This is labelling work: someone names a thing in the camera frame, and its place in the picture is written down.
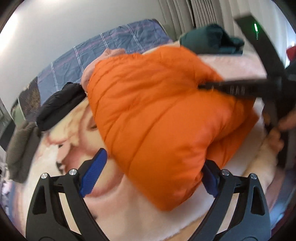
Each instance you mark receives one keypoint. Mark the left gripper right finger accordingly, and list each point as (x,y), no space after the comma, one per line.
(239,210)

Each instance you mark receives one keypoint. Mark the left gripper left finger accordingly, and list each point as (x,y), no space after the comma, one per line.
(58,211)

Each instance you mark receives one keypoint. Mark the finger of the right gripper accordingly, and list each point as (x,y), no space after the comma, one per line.
(246,87)

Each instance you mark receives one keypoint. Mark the dark green folded garment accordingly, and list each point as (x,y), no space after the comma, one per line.
(211,39)

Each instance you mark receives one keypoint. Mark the person right hand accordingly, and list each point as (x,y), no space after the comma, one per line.
(280,137)

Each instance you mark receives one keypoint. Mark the grey pleated curtain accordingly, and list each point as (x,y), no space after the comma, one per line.
(182,16)

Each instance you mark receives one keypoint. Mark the grey-brown fleece garment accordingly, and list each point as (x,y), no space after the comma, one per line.
(21,150)

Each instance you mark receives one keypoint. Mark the green pillow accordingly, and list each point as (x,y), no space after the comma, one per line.
(17,113)

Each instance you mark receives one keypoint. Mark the cream plush blanket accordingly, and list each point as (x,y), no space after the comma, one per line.
(117,206)

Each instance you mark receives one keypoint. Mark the dark patterned quilt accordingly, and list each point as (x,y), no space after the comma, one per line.
(29,100)

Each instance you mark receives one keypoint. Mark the black folded garment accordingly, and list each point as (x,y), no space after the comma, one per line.
(58,105)

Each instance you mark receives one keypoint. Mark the blue plaid duvet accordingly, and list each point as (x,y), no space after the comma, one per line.
(136,37)

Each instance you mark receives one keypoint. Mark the orange puffer jacket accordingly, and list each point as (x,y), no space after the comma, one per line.
(159,126)

